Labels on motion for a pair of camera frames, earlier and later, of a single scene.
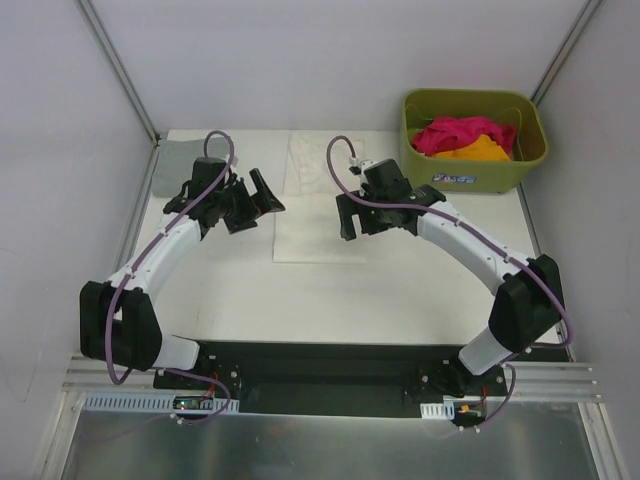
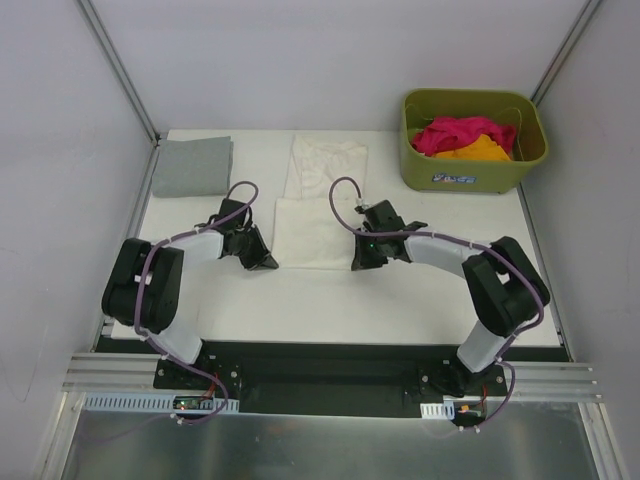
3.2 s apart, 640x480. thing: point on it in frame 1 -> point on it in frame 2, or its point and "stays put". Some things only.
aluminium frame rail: [568, 380] stays put
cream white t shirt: [311, 226] stays put
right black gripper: [360, 210] -> [365, 248]
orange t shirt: [482, 149] stays put
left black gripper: [245, 201] -> [253, 245]
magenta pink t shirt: [453, 133] stays put
